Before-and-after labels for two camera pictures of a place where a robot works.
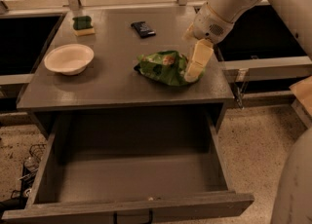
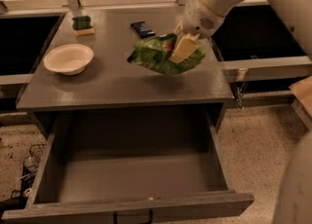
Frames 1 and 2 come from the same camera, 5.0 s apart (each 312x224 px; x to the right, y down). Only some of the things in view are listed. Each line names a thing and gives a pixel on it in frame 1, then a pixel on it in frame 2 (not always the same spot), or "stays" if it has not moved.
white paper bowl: [70, 58] stays
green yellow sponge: [82, 25] stays
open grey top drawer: [126, 165] stays
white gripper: [209, 23] → [199, 19]
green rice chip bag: [168, 67] → [155, 54]
